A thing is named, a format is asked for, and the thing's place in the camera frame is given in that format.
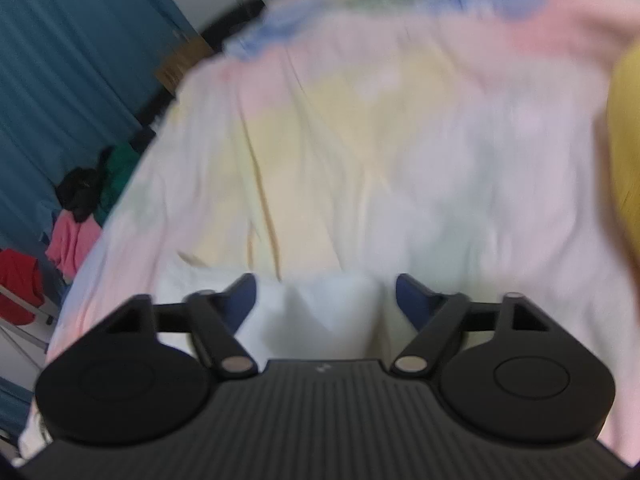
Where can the brown cardboard box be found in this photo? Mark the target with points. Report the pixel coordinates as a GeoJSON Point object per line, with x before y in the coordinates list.
{"type": "Point", "coordinates": [187, 55]}

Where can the white ribbed garment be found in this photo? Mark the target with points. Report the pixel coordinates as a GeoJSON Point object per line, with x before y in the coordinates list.
{"type": "Point", "coordinates": [332, 316]}

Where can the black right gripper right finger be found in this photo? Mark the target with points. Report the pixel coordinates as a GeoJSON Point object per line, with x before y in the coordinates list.
{"type": "Point", "coordinates": [506, 371]}

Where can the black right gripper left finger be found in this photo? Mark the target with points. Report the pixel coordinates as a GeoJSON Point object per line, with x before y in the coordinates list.
{"type": "Point", "coordinates": [145, 370]}

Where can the pink cloth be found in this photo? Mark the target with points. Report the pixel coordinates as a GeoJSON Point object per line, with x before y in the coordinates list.
{"type": "Point", "coordinates": [71, 243]}

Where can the yellow cloth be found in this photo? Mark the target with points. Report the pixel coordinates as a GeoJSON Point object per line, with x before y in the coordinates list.
{"type": "Point", "coordinates": [622, 120]}

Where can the teal curtain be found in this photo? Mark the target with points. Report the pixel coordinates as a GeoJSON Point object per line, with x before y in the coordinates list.
{"type": "Point", "coordinates": [75, 74]}

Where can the red cloth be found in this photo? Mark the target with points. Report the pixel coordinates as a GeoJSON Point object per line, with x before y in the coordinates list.
{"type": "Point", "coordinates": [20, 274]}

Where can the pastel rainbow bed cover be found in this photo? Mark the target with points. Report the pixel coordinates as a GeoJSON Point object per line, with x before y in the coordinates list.
{"type": "Point", "coordinates": [459, 141]}

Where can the white drying rack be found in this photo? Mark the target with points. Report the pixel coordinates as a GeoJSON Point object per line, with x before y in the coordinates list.
{"type": "Point", "coordinates": [48, 311]}

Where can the black cloth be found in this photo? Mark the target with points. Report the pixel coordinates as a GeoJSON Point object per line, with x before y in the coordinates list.
{"type": "Point", "coordinates": [80, 190]}

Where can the green cloth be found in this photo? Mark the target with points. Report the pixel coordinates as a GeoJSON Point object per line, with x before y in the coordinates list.
{"type": "Point", "coordinates": [116, 166]}

